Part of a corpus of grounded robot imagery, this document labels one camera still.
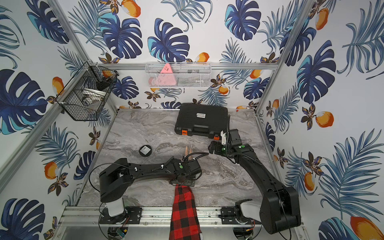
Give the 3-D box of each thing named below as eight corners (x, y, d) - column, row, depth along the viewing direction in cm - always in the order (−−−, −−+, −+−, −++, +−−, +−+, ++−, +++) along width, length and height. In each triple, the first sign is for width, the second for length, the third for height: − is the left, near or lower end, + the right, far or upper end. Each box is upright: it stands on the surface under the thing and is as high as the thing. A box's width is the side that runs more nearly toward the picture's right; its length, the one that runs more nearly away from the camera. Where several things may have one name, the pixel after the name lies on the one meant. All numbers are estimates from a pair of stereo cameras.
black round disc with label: (138, 156, 98) (137, 154, 96) (141, 146, 103) (140, 144, 101) (150, 156, 98) (149, 154, 96) (152, 146, 103) (151, 144, 101)
